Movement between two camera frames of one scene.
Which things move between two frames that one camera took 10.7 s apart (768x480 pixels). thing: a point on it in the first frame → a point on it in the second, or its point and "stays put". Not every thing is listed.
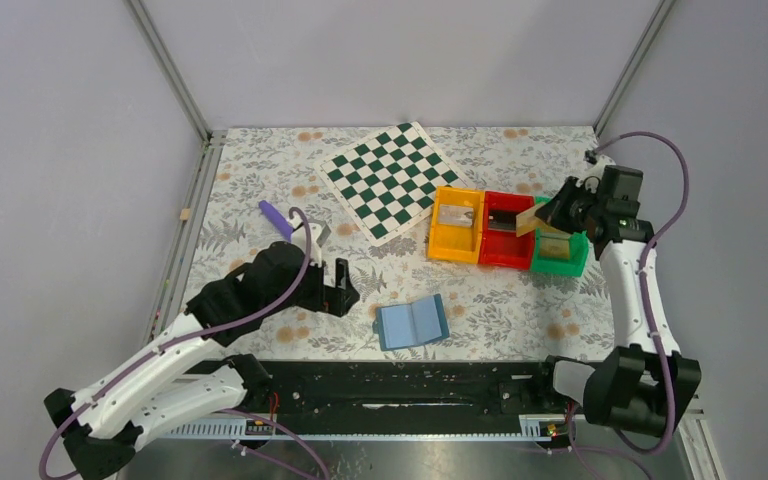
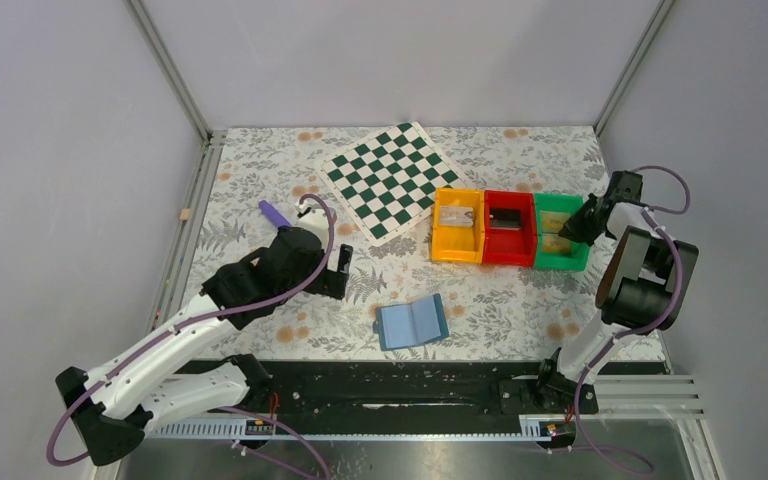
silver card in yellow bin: [456, 215] stays put
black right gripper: [571, 206] → [586, 220]
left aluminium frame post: [142, 18] stays put
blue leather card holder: [412, 324] stays put
